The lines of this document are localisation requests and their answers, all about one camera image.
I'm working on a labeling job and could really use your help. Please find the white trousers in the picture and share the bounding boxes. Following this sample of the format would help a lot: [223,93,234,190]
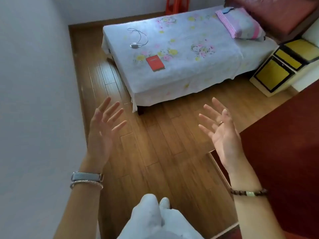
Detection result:
[117,194,205,239]

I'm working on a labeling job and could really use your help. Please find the yellow black nightstand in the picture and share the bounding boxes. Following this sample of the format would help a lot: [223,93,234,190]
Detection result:
[250,38,319,98]

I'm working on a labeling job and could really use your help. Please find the red book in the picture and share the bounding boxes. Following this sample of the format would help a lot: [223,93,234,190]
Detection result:
[145,54,166,72]

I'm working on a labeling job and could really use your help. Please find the white shoe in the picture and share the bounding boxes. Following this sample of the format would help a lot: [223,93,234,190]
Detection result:
[159,197,171,211]

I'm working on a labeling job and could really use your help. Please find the orange plastic stool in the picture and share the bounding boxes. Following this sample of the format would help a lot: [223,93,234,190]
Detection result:
[165,0,191,16]

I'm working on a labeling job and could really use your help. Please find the person's left forearm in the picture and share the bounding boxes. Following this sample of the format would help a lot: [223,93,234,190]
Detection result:
[53,160,106,239]

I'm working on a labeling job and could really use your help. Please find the pink striped pillow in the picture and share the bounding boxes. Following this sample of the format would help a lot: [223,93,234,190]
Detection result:
[215,7,266,41]

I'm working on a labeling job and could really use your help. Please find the dark red wooden door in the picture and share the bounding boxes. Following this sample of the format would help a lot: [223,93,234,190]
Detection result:
[209,79,319,239]

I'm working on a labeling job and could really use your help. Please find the person's right hand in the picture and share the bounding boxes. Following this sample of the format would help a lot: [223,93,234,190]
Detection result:
[198,97,250,173]

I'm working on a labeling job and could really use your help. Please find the bed with floral sheet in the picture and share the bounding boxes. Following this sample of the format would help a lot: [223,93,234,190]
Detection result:
[101,5,278,113]

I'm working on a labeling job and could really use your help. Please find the red padded wooden headboard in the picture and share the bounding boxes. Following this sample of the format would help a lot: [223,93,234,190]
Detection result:
[224,0,319,44]

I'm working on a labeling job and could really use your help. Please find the grey wrist watch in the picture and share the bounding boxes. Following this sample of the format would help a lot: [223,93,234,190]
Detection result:
[71,171,105,183]

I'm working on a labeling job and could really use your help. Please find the person's left hand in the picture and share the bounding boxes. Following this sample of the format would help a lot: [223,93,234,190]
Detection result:
[84,97,128,166]

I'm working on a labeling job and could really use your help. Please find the white sliding wardrobe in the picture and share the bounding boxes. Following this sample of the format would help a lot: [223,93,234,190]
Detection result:
[291,64,319,93]

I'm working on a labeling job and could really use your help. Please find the brown bead bracelet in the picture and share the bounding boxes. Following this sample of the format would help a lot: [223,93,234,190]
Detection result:
[230,188,268,197]

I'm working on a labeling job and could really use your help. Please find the white charger with cable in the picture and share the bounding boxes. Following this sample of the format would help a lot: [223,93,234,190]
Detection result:
[127,28,149,49]

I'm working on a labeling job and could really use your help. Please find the silver bracelet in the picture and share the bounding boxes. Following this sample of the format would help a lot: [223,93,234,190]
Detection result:
[69,180,104,190]

